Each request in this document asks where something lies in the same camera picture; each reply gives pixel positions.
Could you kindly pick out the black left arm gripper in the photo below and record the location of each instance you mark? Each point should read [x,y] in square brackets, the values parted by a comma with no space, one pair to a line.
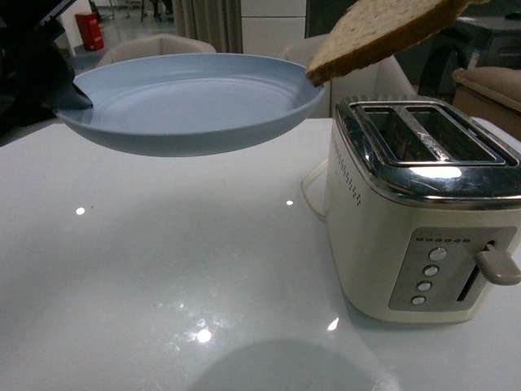
[36,79]

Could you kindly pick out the light blue plate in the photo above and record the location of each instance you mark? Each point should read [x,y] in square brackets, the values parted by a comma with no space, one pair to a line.
[192,104]

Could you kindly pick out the slice of brown bread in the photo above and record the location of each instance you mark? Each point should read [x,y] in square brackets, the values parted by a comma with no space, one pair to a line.
[371,31]

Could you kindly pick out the red bin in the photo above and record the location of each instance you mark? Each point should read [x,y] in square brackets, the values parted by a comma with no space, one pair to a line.
[91,35]

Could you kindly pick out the left grey armchair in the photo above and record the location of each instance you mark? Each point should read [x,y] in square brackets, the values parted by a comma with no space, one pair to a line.
[155,45]

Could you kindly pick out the grey armchair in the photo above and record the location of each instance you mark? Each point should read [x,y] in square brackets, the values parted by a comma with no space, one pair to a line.
[155,45]
[383,78]

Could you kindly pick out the beige curtain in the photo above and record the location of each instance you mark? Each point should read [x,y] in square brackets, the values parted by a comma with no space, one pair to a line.
[216,22]

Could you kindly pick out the white drawer cabinet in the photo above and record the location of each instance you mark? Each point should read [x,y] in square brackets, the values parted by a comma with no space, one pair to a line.
[268,26]

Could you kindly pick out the right grey armchair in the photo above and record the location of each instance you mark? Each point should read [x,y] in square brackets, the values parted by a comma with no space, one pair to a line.
[383,78]

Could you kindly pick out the cream and chrome toaster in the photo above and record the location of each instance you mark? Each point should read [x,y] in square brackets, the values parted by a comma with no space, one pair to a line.
[422,208]

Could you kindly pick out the beige sofa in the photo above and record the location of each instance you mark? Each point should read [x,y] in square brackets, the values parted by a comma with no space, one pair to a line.
[492,94]

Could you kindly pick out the black washing machine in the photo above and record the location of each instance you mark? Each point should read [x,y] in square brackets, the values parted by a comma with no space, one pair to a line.
[473,41]

